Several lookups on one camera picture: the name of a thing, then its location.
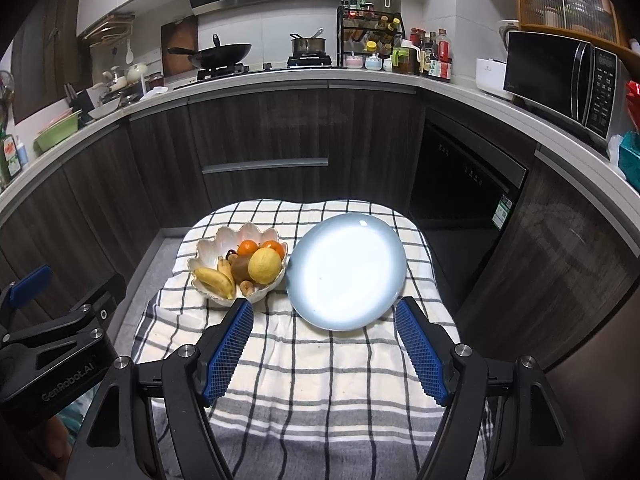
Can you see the wooden wall rack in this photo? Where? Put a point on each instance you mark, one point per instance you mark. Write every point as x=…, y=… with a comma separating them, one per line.
x=110, y=25

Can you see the black microwave oven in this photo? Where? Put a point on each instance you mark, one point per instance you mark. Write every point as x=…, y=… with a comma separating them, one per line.
x=545, y=75

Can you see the green-lid oil jug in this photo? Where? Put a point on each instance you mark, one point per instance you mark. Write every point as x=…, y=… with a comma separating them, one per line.
x=404, y=60

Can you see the black wok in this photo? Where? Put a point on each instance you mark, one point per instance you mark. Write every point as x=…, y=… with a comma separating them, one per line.
x=225, y=55

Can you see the white spatula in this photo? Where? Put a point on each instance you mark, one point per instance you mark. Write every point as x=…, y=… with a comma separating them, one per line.
x=129, y=52

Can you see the small yellow banana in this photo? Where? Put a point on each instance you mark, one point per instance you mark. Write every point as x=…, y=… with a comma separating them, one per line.
x=226, y=267
x=215, y=280

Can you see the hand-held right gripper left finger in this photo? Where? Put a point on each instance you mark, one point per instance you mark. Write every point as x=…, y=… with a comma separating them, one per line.
x=227, y=355

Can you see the brown kiwi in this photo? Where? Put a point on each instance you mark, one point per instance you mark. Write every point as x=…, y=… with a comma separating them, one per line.
x=241, y=269

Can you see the dark soy sauce bottle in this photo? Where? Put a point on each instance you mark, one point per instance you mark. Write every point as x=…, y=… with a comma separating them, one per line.
x=429, y=60

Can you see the green plastic basin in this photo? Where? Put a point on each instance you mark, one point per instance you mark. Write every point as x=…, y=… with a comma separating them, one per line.
x=57, y=132

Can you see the white electric kettle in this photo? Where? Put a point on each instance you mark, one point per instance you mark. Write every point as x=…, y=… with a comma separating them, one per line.
x=505, y=35

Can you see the white countertop appliance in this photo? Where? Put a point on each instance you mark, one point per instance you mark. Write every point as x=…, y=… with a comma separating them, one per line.
x=490, y=77

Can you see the white lotus-shaped bowl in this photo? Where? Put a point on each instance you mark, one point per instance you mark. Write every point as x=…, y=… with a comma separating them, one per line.
x=210, y=250

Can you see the pink seasoning jar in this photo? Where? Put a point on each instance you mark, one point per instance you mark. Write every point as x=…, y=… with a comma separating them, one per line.
x=355, y=62

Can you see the steel saucepan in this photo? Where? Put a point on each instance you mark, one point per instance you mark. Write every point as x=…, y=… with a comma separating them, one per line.
x=309, y=46

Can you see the teal box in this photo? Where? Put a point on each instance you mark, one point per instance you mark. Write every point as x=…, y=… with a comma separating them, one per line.
x=631, y=155

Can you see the black gas stove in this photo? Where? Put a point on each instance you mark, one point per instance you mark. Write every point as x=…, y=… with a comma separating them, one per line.
x=270, y=66

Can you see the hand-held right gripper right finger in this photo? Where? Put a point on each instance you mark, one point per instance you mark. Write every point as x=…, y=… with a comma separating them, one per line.
x=420, y=355

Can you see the white teapot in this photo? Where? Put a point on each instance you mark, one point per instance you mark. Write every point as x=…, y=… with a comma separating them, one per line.
x=136, y=72

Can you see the dark wood base cabinets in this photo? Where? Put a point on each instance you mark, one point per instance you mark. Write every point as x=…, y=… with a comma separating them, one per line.
x=260, y=120

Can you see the green dish soap bottle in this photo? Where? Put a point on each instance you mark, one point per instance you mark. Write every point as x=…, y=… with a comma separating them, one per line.
x=9, y=157

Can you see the blue white bottle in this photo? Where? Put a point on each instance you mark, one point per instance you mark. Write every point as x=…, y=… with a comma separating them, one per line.
x=22, y=155

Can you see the wooden glass-door cabinet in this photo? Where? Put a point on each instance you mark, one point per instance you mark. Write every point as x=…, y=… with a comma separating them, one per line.
x=565, y=0

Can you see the white ceramic bowl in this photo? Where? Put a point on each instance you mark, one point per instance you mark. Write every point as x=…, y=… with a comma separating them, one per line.
x=105, y=107

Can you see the black white checked cloth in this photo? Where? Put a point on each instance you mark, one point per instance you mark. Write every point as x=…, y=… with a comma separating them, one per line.
x=320, y=385

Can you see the red label sauce bottle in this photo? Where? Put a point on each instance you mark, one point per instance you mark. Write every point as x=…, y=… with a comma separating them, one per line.
x=442, y=62

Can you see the dark wooden door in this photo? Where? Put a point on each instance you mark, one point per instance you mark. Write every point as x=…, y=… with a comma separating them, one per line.
x=45, y=45

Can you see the red plastic bag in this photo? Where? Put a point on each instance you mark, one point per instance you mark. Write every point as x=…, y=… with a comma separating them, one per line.
x=634, y=102

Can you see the yellow lemon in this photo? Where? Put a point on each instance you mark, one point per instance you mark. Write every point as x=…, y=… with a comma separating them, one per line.
x=265, y=266

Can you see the black spice rack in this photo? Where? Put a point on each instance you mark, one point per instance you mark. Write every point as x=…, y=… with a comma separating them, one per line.
x=370, y=30

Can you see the dark purple plum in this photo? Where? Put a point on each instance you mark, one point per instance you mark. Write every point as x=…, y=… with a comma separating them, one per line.
x=231, y=254

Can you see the black knife block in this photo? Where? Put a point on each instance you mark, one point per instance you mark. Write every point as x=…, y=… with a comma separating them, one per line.
x=80, y=100

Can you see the orange mandarin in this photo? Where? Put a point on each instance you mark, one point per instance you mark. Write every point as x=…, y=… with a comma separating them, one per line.
x=272, y=247
x=247, y=247

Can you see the grey-blue round plate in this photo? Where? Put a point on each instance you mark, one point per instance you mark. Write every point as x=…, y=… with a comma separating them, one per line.
x=345, y=275

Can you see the black built-in dishwasher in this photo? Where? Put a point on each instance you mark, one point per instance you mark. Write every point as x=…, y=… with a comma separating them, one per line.
x=460, y=175

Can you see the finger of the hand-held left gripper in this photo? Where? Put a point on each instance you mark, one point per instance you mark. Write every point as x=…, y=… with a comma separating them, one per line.
x=107, y=305
x=32, y=282

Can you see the wooden cutting board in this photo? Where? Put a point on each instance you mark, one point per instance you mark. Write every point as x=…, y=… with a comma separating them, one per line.
x=177, y=45

